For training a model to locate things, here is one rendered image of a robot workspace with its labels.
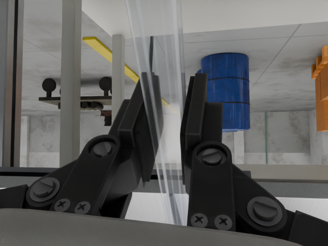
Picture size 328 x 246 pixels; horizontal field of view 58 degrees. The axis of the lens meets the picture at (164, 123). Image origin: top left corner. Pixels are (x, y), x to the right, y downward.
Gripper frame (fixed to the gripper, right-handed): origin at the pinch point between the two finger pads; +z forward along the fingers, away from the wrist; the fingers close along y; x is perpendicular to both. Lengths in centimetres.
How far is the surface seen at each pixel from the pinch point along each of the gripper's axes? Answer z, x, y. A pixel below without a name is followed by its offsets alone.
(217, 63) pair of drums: 274, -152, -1
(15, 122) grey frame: 23.2, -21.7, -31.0
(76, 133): 31, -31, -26
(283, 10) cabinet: 67, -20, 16
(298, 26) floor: 240, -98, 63
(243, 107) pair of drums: 247, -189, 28
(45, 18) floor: 194, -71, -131
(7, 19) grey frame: 32.9, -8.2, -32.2
